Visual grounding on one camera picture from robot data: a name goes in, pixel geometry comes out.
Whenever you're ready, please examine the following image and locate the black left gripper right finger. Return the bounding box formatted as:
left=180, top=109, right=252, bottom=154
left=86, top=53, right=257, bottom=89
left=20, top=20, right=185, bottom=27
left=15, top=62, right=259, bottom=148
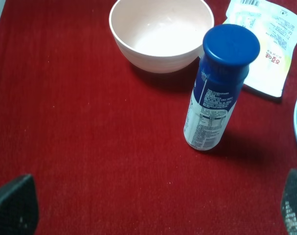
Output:
left=281, top=169, right=297, bottom=235

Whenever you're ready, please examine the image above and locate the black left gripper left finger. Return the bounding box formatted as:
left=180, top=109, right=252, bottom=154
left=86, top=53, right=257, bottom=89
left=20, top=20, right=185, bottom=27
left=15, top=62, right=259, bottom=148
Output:
left=0, top=174, right=39, bottom=235

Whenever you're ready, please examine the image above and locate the red tablecloth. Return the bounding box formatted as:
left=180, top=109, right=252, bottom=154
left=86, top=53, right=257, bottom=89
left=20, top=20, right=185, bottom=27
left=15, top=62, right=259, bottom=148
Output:
left=0, top=0, right=297, bottom=235

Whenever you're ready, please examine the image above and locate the blue capped white bottle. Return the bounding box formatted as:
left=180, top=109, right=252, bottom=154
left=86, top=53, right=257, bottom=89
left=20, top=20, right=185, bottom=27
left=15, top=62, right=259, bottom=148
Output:
left=183, top=23, right=260, bottom=151

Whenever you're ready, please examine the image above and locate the white snack pouch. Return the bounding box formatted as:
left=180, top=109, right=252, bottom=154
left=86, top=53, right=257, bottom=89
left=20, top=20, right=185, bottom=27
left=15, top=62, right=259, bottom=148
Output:
left=225, top=0, right=297, bottom=97

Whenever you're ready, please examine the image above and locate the pink plastic bowl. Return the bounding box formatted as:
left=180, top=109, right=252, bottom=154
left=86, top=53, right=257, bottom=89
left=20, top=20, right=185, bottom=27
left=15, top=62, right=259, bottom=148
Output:
left=109, top=0, right=215, bottom=73

